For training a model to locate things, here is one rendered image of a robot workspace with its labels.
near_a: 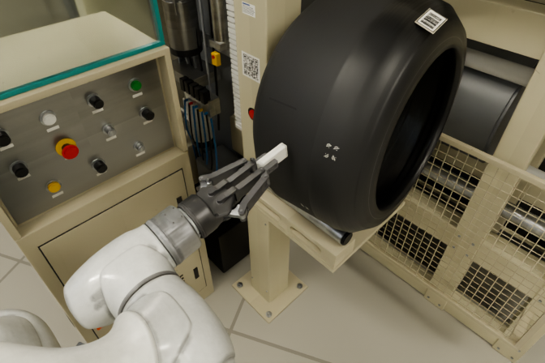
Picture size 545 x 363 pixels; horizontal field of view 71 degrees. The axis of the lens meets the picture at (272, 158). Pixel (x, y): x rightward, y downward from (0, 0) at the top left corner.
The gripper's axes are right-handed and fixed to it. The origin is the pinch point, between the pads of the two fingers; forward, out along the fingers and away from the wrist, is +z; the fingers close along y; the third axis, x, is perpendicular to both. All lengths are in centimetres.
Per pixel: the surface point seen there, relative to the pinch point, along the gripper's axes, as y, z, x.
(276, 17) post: 27.7, 29.6, -9.1
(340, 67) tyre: -3.4, 16.0, -13.8
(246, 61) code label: 36.1, 24.0, 4.2
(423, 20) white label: -9.8, 31.8, -18.1
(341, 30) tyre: 1.4, 21.9, -17.1
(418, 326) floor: -28, 49, 132
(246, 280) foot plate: 44, 7, 125
